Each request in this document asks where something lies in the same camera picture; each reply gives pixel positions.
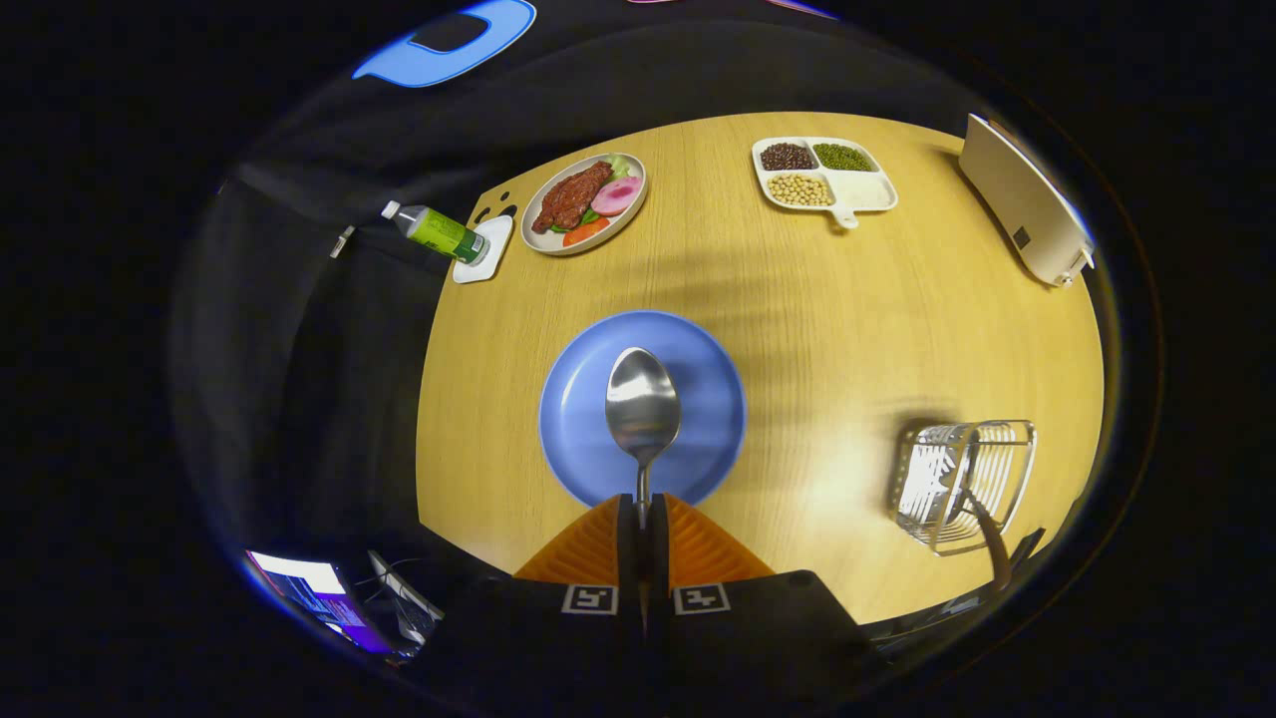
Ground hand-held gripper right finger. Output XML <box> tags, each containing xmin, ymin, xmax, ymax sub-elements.
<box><xmin>650</xmin><ymin>493</ymin><xmax>883</xmax><ymax>699</ymax></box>

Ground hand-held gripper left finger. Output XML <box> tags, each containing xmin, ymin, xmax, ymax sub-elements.
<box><xmin>429</xmin><ymin>493</ymin><xmax>644</xmax><ymax>699</ymax></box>

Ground spoon with brown handle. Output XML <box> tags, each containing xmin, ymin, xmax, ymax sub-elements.
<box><xmin>605</xmin><ymin>346</ymin><xmax>682</xmax><ymax>530</ymax></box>

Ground fork with brown handle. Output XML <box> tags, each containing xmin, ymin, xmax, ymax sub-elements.
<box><xmin>942</xmin><ymin>479</ymin><xmax>1013</xmax><ymax>591</ymax></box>

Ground blue plate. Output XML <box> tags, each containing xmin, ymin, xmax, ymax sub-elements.
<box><xmin>538</xmin><ymin>310</ymin><xmax>748</xmax><ymax>508</ymax></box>

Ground keyboard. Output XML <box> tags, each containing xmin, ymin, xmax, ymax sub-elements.
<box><xmin>367</xmin><ymin>550</ymin><xmax>446</xmax><ymax>644</ymax></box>

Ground computer monitor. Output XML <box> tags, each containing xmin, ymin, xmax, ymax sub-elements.
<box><xmin>244</xmin><ymin>549</ymin><xmax>395</xmax><ymax>655</ymax></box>

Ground white square coaster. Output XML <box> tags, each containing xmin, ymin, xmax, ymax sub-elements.
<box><xmin>453</xmin><ymin>214</ymin><xmax>514</xmax><ymax>285</ymax></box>

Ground metal drain basket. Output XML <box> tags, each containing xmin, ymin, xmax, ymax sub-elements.
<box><xmin>889</xmin><ymin>419</ymin><xmax>1038</xmax><ymax>556</ymax></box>

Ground plate of steak and vegetables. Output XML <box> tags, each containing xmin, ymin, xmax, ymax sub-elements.
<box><xmin>520</xmin><ymin>152</ymin><xmax>649</xmax><ymax>257</ymax></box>

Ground black chair backrest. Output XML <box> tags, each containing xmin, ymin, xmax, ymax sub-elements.
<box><xmin>1002</xmin><ymin>527</ymin><xmax>1048</xmax><ymax>569</ymax></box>

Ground green label water bottle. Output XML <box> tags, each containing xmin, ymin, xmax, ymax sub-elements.
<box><xmin>381</xmin><ymin>200</ymin><xmax>491</xmax><ymax>266</ymax></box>

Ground white divided dish of beans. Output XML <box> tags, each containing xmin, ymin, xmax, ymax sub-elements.
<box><xmin>751</xmin><ymin>136</ymin><xmax>899</xmax><ymax>229</ymax></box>

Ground white toaster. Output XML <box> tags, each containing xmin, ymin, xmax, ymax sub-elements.
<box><xmin>958</xmin><ymin>113</ymin><xmax>1096</xmax><ymax>288</ymax></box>

